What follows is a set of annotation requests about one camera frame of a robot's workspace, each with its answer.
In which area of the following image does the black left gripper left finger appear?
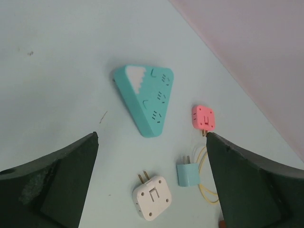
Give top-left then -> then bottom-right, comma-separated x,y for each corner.
0,132 -> 98,228

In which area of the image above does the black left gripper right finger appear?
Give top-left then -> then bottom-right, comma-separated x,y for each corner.
207,133 -> 304,228

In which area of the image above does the white square plug adapter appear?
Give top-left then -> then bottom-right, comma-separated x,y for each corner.
132,171 -> 172,221

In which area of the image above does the teal triangular power strip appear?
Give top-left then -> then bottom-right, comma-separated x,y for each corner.
113,65 -> 174,138

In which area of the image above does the pink square plug adapter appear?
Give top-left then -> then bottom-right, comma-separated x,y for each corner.
191,105 -> 216,137

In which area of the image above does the teal USB charger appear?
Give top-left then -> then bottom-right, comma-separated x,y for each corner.
176,155 -> 200,187

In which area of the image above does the yellow charging cable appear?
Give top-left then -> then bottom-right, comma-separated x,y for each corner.
191,145 -> 219,205

